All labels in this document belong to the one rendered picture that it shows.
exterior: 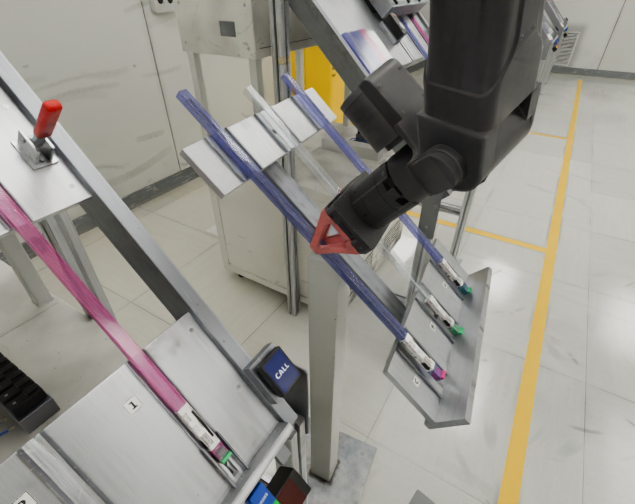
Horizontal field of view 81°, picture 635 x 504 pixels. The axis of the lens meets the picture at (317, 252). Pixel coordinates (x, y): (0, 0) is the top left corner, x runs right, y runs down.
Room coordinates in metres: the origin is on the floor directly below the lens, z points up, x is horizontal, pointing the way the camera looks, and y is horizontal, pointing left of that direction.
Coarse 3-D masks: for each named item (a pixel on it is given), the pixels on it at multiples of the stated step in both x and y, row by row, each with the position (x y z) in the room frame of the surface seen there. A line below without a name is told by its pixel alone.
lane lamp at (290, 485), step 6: (288, 480) 0.21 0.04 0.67; (288, 486) 0.21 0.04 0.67; (294, 486) 0.21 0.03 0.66; (282, 492) 0.20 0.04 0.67; (288, 492) 0.20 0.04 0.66; (294, 492) 0.20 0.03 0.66; (300, 492) 0.21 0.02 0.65; (282, 498) 0.19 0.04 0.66; (288, 498) 0.20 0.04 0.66; (294, 498) 0.20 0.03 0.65; (300, 498) 0.20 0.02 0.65
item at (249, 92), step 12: (252, 96) 0.56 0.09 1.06; (264, 108) 0.55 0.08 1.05; (276, 120) 0.55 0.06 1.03; (288, 132) 0.54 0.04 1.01; (288, 144) 0.54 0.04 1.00; (300, 144) 0.54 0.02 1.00; (300, 156) 0.53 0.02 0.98; (312, 156) 0.54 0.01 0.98; (312, 168) 0.52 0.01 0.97; (324, 180) 0.51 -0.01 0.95; (336, 192) 0.50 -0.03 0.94; (384, 240) 0.48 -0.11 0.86; (384, 252) 0.47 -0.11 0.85; (396, 264) 0.46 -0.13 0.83; (408, 276) 0.45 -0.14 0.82; (420, 288) 0.44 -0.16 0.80; (456, 324) 0.42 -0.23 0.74
